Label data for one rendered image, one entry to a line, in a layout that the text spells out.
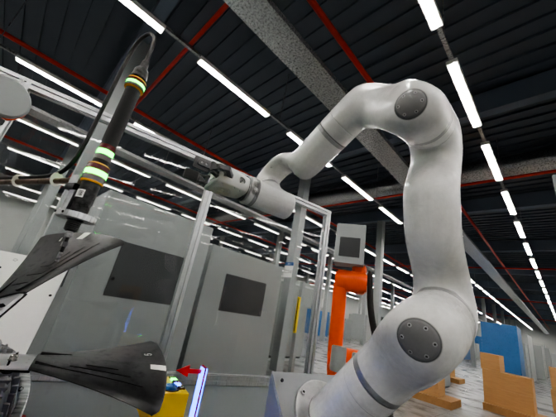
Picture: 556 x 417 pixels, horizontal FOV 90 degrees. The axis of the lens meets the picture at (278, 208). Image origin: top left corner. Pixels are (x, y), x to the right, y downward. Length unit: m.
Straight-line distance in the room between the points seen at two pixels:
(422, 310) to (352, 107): 0.44
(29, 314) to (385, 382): 0.88
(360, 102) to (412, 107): 0.17
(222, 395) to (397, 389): 1.10
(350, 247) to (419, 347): 3.85
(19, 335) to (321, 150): 0.88
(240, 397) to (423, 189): 1.37
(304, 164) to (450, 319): 0.45
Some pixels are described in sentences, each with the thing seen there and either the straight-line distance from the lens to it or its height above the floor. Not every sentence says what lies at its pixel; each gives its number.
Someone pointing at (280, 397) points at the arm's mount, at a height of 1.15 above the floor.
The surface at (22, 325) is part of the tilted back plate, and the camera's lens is 1.00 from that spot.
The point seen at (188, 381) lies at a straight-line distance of 1.52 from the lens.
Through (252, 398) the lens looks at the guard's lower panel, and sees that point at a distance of 1.70.
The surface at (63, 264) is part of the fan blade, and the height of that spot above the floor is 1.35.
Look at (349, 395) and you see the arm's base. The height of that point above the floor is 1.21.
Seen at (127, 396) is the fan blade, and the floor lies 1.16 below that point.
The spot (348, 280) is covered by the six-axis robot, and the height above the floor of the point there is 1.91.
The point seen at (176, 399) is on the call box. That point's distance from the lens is 1.00.
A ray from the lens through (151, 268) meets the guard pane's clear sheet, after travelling 1.42.
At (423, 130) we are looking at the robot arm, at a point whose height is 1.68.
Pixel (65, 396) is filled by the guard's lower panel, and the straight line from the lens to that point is 1.46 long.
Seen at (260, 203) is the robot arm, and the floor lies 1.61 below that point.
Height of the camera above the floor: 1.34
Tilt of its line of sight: 20 degrees up
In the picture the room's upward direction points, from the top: 11 degrees clockwise
